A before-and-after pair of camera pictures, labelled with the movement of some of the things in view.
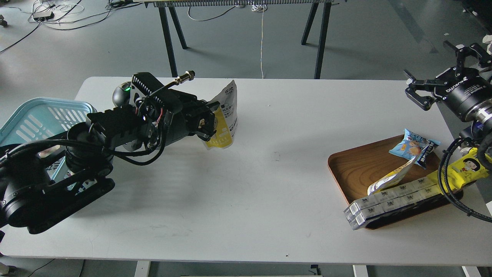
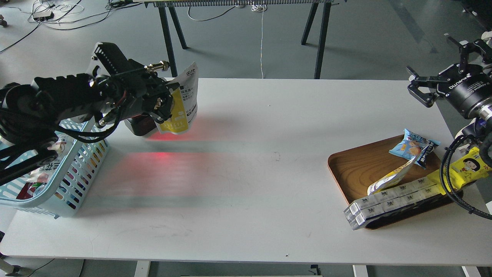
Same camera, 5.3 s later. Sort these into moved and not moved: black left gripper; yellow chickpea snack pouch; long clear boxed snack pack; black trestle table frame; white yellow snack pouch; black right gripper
Moved: black left gripper; yellow chickpea snack pouch
Not moved: black trestle table frame; black right gripper; long clear boxed snack pack; white yellow snack pouch
